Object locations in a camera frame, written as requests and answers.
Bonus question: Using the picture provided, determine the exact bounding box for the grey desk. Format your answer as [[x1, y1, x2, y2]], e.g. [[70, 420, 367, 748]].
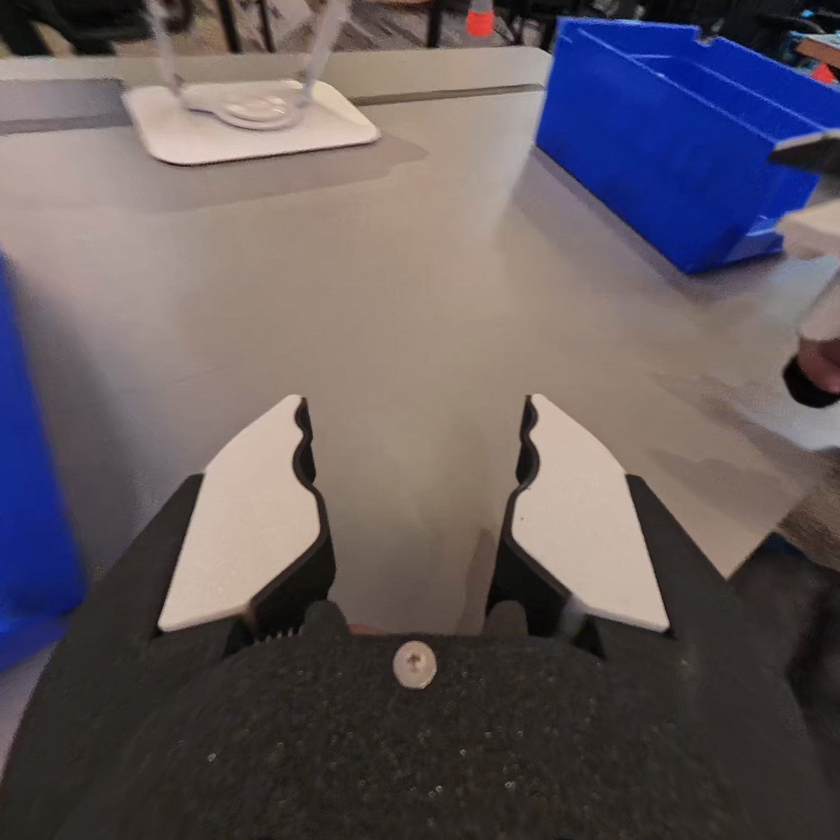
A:
[[0, 46, 840, 775]]

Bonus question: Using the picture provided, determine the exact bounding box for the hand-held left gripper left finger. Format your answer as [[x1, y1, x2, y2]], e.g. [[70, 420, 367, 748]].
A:
[[157, 394, 337, 641]]

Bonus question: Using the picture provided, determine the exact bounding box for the black office chair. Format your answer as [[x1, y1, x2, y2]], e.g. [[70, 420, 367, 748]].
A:
[[0, 0, 153, 58]]

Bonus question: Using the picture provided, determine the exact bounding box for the black metal frame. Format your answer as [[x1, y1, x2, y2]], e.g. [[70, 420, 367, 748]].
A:
[[215, 0, 278, 55]]

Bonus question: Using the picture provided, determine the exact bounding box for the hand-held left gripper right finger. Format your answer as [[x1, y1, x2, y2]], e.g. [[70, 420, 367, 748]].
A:
[[487, 394, 672, 648]]

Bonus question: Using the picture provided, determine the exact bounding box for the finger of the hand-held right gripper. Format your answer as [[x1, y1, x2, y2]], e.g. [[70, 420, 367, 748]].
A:
[[768, 129, 840, 177], [774, 200, 840, 260]]

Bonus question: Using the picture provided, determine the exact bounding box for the person's body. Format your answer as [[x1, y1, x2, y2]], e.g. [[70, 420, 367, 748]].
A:
[[728, 525, 840, 840]]

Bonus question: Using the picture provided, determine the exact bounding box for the wooden table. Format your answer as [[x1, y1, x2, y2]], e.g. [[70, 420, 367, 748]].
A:
[[796, 31, 840, 70]]

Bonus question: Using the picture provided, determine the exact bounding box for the person's right hand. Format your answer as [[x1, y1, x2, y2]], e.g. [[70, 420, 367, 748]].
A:
[[801, 340, 840, 394]]

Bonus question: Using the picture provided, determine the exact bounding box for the blue plastic bin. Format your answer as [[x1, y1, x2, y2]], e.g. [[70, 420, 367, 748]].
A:
[[535, 16, 840, 275], [0, 252, 91, 672]]

